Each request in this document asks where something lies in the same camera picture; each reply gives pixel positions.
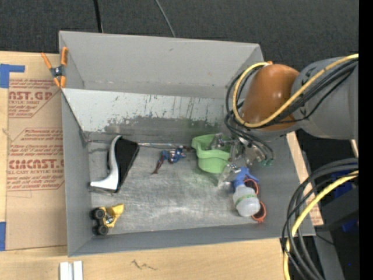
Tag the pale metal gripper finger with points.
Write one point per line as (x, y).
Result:
(223, 141)
(229, 174)

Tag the green plastic cup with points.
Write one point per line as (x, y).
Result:
(210, 160)

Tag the white spray bottle, blue head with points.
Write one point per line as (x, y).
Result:
(246, 201)

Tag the blue and red toy figure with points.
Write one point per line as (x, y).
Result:
(172, 155)

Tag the grey metal bin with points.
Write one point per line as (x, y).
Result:
(175, 203)

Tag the yellow toy truck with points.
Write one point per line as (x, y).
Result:
(116, 211)

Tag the brown cardboard board, red print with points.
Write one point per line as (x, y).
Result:
(35, 209)

